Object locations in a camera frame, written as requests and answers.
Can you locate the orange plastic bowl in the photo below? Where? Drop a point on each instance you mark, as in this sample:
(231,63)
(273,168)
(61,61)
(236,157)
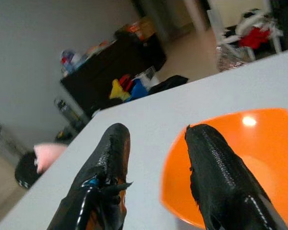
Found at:
(261,153)

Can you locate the clear plastic water bottle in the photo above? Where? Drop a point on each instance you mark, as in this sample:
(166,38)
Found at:
(66,109)

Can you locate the silver patterned bag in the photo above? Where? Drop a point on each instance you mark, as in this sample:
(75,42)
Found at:
(232,57)

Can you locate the white blue container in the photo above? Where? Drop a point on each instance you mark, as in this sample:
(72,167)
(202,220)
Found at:
(70,60)

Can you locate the black bag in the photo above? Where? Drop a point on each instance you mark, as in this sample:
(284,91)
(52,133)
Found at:
(169,83)

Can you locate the yellow cloth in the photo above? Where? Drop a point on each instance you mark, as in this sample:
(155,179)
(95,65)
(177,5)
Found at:
(117,92)

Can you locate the dark wooden cabinet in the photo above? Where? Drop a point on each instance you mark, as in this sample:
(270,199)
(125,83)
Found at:
(103,72)

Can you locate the white chair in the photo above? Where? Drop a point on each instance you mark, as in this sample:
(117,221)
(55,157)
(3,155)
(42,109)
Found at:
(249,28)

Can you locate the black round stool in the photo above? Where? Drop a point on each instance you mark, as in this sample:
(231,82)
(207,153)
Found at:
(26,170)

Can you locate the blue cloth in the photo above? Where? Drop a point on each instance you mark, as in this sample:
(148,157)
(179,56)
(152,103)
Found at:
(138,89)

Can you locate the red orange cloth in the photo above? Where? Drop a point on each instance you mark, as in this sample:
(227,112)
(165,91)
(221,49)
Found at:
(126,82)

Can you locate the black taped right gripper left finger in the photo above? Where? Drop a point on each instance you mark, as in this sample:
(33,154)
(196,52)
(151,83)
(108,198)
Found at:
(110,153)

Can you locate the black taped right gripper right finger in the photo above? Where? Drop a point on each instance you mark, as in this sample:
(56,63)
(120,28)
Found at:
(213,167)

